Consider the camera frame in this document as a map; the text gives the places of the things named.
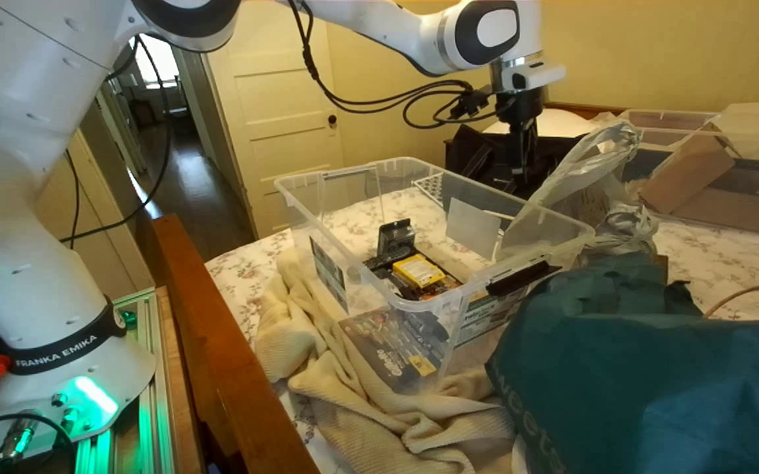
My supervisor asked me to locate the large Gillette razor pack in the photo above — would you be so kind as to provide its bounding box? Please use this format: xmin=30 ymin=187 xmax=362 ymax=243
xmin=344 ymin=308 xmax=449 ymax=393

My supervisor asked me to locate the clear bin lid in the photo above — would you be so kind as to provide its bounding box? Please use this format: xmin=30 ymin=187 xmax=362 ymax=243
xmin=499 ymin=121 xmax=655 ymax=262

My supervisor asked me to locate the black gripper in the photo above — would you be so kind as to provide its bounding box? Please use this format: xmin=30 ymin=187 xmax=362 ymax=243
xmin=497 ymin=89 xmax=544 ymax=147

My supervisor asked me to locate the teal fabric bag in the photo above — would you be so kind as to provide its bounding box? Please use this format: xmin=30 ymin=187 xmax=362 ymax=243
xmin=487 ymin=252 xmax=759 ymax=474

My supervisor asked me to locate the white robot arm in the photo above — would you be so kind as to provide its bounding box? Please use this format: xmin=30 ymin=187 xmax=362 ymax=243
xmin=0 ymin=0 xmax=242 ymax=467

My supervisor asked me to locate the floral bed sheet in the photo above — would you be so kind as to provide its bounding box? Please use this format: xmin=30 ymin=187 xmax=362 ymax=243
xmin=207 ymin=187 xmax=759 ymax=474

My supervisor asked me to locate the clear plastic storage bin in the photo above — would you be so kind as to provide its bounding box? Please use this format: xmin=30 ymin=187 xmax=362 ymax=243
xmin=277 ymin=158 xmax=577 ymax=381

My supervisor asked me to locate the cream towel blanket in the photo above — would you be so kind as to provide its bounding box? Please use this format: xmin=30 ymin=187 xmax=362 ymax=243
xmin=254 ymin=251 xmax=527 ymax=474

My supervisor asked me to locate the orange yellow barcode box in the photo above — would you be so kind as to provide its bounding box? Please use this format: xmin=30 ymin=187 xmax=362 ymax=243
xmin=394 ymin=255 xmax=447 ymax=291

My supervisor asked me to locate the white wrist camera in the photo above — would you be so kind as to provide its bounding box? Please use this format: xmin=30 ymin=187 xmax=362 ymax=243
xmin=490 ymin=54 xmax=567 ymax=96

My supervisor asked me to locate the white panel door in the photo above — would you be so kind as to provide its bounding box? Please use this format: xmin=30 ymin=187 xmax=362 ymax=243
xmin=209 ymin=23 xmax=341 ymax=234

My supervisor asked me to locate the cardboard box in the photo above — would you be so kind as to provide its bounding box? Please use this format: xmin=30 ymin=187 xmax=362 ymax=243
xmin=640 ymin=135 xmax=759 ymax=234

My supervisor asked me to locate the wooden bed footboard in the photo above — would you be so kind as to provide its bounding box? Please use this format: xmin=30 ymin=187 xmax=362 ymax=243
xmin=146 ymin=214 xmax=319 ymax=474

